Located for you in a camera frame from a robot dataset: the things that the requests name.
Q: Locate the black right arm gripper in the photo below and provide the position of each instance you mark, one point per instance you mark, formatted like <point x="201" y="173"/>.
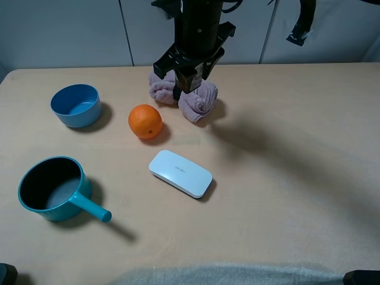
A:
<point x="199" y="35"/>

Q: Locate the black left shoulder block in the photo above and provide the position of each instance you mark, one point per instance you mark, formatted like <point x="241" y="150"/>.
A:
<point x="8" y="274"/>

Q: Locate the teal saucepan with handle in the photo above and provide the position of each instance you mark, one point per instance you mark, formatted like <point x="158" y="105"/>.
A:
<point x="58" y="189"/>

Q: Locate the pink rolled towel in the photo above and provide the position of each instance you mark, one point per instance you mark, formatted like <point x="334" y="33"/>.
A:
<point x="194" y="105"/>

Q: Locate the blue plastic bowl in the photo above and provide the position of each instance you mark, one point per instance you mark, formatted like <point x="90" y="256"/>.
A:
<point x="77" y="106"/>

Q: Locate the grey robot base front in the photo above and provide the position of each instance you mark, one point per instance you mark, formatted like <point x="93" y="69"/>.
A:
<point x="231" y="273"/>

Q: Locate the black right shoulder block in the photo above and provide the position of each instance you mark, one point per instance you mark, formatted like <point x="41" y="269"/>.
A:
<point x="362" y="277"/>

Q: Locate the white rectangular case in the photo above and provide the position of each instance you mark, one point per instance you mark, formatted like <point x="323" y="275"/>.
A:
<point x="181" y="173"/>

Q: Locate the black band on towel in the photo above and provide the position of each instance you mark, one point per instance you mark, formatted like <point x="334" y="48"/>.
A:
<point x="176" y="93"/>

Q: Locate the small dark carton box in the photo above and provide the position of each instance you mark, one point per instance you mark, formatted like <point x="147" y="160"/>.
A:
<point x="189" y="78"/>

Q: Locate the orange fruit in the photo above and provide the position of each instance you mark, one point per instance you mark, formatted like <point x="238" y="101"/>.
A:
<point x="145" y="121"/>

